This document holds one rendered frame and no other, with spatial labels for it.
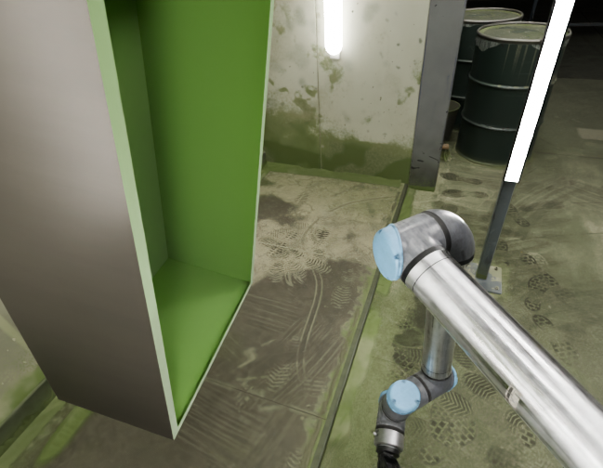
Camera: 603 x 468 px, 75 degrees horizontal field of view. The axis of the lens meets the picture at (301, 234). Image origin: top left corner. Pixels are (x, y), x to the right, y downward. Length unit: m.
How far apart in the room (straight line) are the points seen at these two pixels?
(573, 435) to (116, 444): 1.48
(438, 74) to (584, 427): 2.13
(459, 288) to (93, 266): 0.65
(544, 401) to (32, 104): 0.83
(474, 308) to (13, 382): 1.66
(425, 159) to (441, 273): 2.02
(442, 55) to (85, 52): 2.25
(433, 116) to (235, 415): 2.02
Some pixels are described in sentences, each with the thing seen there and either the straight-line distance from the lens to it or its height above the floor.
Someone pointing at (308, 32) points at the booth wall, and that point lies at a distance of 2.72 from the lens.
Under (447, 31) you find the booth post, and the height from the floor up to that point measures 1.02.
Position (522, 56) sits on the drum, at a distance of 3.08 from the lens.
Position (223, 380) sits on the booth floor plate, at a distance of 1.79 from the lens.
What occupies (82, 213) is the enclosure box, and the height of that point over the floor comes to 1.21.
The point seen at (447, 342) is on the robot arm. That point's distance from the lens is 1.20.
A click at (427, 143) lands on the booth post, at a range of 2.76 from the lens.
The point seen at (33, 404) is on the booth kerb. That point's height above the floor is 0.12.
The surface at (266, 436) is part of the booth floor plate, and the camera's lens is 1.64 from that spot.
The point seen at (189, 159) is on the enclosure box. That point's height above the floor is 0.98.
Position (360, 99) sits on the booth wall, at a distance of 2.72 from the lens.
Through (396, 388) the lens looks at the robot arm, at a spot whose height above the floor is 0.42.
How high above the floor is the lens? 1.52
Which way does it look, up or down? 38 degrees down
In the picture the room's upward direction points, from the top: 5 degrees counter-clockwise
